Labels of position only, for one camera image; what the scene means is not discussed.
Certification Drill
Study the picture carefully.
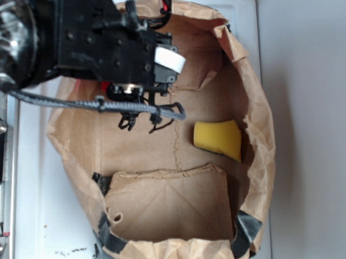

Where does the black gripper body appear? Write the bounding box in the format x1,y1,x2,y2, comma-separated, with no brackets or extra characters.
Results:
46,0,189,104

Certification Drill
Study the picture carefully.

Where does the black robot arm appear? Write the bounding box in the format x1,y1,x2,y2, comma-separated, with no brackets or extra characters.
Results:
0,0,186,100

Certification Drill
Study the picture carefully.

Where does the yellow sponge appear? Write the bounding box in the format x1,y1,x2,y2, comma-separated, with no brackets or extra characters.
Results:
193,120,242,162

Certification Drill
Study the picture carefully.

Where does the brown paper bag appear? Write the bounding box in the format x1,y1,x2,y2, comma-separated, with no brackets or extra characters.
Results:
40,0,283,259

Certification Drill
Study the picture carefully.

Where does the grey braided cable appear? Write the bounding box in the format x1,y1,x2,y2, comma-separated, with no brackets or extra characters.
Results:
7,88,188,121

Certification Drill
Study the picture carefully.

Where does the aluminium extrusion rail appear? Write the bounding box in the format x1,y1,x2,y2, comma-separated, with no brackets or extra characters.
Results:
0,92,19,259

